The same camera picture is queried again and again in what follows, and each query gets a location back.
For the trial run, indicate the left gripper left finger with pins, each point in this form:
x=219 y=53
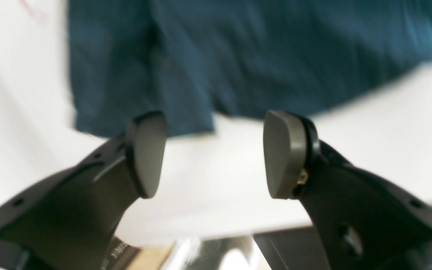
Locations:
x=67 y=221

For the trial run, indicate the dark blue t-shirt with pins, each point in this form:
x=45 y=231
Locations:
x=190 y=58

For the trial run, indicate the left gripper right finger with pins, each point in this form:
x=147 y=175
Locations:
x=363 y=221

